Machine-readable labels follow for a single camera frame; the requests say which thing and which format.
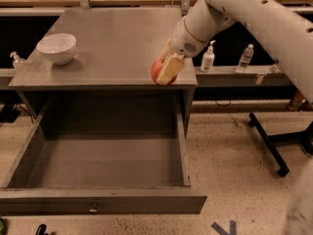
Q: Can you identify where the red apple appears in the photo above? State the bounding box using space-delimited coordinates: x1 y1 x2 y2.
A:
150 60 176 85

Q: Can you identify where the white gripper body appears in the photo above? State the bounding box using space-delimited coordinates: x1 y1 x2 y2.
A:
169 17 208 58

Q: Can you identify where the open grey top drawer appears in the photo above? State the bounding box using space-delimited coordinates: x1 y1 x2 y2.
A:
0 101 206 215

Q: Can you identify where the white ceramic bowl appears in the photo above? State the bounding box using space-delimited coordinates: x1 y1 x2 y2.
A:
36 33 76 65

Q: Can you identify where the blue tape floor marker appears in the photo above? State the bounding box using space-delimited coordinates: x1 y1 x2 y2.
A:
210 219 238 235

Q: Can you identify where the clear pump sanitizer bottle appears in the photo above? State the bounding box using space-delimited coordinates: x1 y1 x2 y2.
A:
10 52 25 70

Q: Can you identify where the white pump lotion bottle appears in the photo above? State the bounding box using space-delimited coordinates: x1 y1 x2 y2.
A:
201 40 215 72

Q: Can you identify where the black rolling stand base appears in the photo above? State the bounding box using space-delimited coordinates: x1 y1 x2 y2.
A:
248 113 313 177

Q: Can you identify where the clear plastic water bottle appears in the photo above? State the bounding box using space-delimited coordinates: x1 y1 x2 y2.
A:
236 44 254 73

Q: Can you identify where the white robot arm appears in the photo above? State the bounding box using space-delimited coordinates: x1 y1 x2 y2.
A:
151 0 313 101

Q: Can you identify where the grey cabinet counter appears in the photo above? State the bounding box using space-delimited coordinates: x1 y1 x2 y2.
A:
10 8 197 137

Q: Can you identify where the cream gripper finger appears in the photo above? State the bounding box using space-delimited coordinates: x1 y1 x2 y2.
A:
156 54 185 85
158 39 171 61

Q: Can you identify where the metal drawer knob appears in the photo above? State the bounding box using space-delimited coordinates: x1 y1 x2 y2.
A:
89 204 98 214

